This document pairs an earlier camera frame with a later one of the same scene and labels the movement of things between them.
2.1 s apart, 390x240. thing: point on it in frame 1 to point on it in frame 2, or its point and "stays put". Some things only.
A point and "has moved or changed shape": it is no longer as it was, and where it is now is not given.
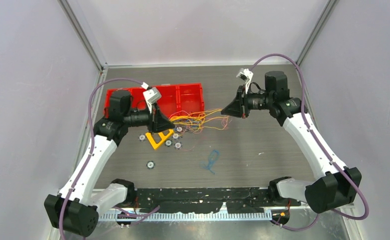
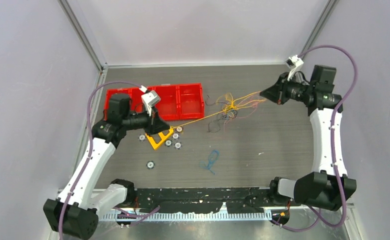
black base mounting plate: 236,200 stays put
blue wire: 215,154 stays put
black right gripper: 239,107 to 278,92
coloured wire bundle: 196,122 has moved or changed shape
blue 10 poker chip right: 177,145 stays put
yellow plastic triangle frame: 164,138 stays put
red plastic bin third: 170,101 stays put
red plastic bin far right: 190,97 stays put
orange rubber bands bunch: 199,117 has moved or changed shape
